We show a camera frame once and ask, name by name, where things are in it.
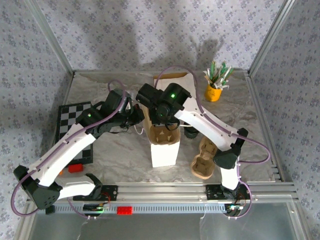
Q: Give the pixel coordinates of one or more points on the white printed paper gift bag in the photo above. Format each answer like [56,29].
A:
[165,155]

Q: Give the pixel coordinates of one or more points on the aluminium frame post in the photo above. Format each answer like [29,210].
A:
[271,37]
[53,37]

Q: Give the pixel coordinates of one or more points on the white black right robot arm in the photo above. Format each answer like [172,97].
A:
[207,125]

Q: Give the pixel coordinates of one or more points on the black grey chessboard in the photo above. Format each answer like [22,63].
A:
[67,112]

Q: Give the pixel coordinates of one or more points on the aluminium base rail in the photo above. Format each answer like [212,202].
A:
[162,192]

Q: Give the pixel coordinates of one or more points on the yellow straw holder cup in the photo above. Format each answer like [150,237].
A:
[213,95]

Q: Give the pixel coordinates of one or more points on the brown pulp cup carrier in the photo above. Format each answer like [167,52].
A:
[162,137]
[202,170]

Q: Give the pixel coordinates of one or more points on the small black bracket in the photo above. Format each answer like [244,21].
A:
[50,210]

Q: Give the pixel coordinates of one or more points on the black paper coffee cup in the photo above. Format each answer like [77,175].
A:
[191,135]

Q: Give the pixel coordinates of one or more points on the red toy brick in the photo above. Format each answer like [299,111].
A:
[75,168]
[125,210]

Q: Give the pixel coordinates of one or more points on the aluminium table edge rail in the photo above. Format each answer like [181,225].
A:
[257,100]

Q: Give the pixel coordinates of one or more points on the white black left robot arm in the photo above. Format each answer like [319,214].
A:
[65,152]

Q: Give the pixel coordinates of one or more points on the white napkin stack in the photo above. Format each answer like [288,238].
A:
[182,81]

